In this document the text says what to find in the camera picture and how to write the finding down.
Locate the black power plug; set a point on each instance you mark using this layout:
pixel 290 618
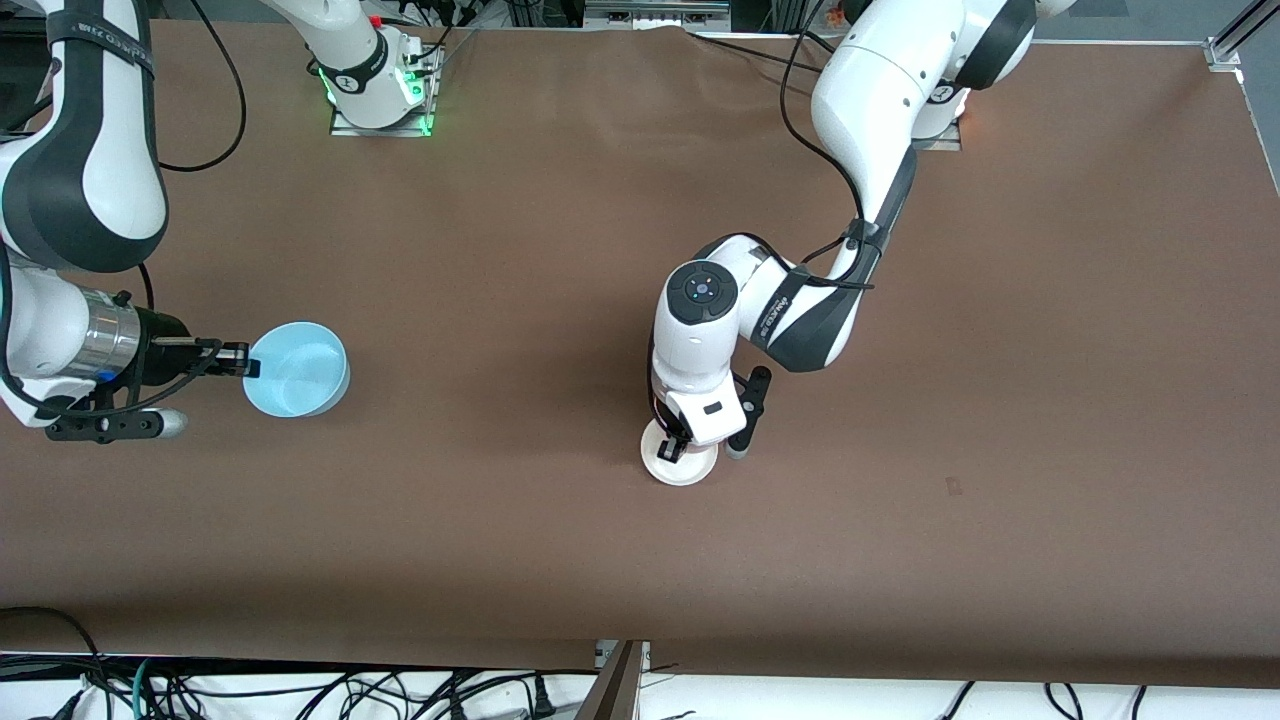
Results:
pixel 541 697

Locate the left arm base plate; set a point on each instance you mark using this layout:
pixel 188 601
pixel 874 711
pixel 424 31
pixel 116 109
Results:
pixel 940 145

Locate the grey box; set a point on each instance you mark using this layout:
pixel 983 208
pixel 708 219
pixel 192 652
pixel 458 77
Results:
pixel 655 12

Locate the light blue bowl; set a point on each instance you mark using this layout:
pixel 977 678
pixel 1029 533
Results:
pixel 300 375

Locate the white bowl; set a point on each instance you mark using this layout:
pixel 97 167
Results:
pixel 690 478

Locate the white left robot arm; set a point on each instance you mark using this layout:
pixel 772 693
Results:
pixel 880 80

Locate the aluminium profile post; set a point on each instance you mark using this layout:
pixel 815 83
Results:
pixel 615 690

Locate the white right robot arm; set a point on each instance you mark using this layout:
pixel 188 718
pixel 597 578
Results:
pixel 90 200

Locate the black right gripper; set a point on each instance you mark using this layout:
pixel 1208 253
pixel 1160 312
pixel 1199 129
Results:
pixel 163 344

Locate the brown table cover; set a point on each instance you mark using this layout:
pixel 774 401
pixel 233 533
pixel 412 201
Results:
pixel 640 560

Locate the aluminium corner bracket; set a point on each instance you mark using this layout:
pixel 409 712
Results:
pixel 1225 55

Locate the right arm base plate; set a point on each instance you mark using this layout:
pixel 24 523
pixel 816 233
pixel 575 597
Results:
pixel 380 130

